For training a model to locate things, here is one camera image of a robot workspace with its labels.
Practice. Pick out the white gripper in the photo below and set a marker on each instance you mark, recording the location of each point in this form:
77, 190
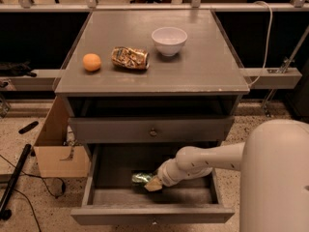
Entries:
166, 176

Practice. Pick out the small black floor object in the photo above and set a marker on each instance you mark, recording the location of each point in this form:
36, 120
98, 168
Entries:
28, 127

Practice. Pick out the closed grey upper drawer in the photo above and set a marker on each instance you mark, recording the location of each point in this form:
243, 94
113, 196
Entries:
150, 130

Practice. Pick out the orange fruit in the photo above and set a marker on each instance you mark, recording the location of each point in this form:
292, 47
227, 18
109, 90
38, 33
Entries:
91, 62

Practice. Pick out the open grey bottom drawer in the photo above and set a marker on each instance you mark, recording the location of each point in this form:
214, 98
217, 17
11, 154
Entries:
111, 198

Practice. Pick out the black object on ledge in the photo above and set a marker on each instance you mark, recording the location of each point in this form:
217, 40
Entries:
16, 69

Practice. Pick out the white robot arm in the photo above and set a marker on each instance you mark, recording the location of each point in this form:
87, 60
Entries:
274, 175

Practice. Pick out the grey wooden drawer cabinet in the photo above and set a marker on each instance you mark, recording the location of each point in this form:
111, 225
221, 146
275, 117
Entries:
202, 80

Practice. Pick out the metal railing frame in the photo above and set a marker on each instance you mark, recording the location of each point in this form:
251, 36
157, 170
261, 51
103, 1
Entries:
280, 78

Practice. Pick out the black pole on floor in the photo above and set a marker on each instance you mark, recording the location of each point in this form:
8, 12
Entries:
6, 213

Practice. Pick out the white bowl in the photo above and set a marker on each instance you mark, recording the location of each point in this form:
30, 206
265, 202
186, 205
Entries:
169, 40

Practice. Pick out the cardboard box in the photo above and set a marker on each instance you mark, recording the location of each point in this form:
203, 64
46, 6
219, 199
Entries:
57, 151

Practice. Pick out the crushed brown can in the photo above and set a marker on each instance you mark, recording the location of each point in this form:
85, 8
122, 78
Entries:
130, 58

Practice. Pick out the crushed green can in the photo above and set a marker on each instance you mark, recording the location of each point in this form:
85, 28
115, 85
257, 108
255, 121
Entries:
141, 178

